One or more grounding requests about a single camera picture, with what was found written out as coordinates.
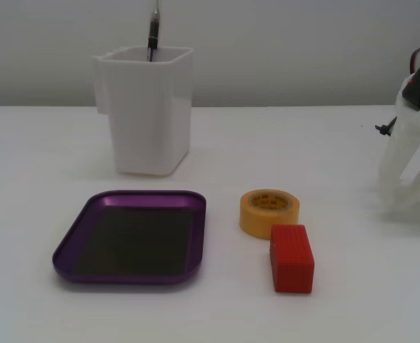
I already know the red ribbed cube block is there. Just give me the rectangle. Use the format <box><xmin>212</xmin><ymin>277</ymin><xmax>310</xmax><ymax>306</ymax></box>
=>
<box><xmin>268</xmin><ymin>224</ymin><xmax>316</xmax><ymax>294</ymax></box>

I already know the black zip tie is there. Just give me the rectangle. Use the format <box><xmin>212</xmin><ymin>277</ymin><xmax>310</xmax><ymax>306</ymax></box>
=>
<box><xmin>374</xmin><ymin>119</ymin><xmax>396</xmax><ymax>137</ymax></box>

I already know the yellow masking tape roll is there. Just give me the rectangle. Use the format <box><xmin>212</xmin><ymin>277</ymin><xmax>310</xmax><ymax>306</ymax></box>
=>
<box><xmin>239</xmin><ymin>189</ymin><xmax>301</xmax><ymax>241</ymax></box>

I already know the white plastic pen holder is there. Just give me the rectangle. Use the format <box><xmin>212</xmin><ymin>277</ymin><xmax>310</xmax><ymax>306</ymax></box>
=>
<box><xmin>94</xmin><ymin>46</ymin><xmax>194</xmax><ymax>177</ymax></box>

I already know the purple metal tray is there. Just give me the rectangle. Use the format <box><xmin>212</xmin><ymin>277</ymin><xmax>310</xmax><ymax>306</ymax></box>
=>
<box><xmin>52</xmin><ymin>189</ymin><xmax>208</xmax><ymax>286</ymax></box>

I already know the black pen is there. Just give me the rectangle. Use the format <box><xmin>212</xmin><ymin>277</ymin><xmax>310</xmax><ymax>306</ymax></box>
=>
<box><xmin>146</xmin><ymin>0</ymin><xmax>161</xmax><ymax>63</ymax></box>

